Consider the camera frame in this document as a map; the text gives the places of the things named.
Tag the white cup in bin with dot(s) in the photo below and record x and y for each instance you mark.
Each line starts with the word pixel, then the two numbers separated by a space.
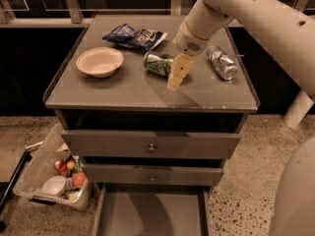
pixel 54 186

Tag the green soda can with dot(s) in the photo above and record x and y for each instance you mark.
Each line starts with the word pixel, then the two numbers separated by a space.
pixel 157 63

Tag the red item in bin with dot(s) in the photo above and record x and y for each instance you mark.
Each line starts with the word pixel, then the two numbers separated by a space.
pixel 62 169

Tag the metal railing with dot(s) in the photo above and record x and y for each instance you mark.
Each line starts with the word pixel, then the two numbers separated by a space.
pixel 157 14

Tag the white paper bowl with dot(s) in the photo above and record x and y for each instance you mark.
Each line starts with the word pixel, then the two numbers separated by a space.
pixel 100 62

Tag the orange fruit in bin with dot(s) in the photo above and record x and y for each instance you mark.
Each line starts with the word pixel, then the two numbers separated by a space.
pixel 79 179

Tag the black frame on floor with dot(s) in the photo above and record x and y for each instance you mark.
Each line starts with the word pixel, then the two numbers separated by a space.
pixel 6 188

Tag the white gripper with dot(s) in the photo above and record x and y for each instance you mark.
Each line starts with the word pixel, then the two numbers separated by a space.
pixel 189 41

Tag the grey top drawer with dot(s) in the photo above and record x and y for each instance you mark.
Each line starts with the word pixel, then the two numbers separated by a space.
pixel 151 144

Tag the grey drawer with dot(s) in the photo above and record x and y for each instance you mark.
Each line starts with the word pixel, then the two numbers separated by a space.
pixel 151 144
pixel 159 175
pixel 152 210

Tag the grey bottom drawer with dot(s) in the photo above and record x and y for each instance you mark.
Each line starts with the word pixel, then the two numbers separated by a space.
pixel 152 210

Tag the grey middle drawer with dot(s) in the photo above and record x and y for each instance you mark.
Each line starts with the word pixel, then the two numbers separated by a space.
pixel 159 175

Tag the blue chip bag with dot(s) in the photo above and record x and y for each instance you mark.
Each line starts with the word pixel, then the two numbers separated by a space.
pixel 144 39

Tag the white pole leg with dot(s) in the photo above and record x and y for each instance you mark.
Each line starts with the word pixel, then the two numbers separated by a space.
pixel 298 109

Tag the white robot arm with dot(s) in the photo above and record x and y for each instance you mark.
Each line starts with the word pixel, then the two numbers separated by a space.
pixel 288 36

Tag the grey drawer cabinet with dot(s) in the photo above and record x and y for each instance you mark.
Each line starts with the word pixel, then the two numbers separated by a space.
pixel 133 99

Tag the silver soda can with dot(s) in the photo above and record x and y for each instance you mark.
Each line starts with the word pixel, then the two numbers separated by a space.
pixel 223 64

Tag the clear plastic bin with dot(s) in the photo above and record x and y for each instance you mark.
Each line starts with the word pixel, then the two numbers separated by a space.
pixel 41 168

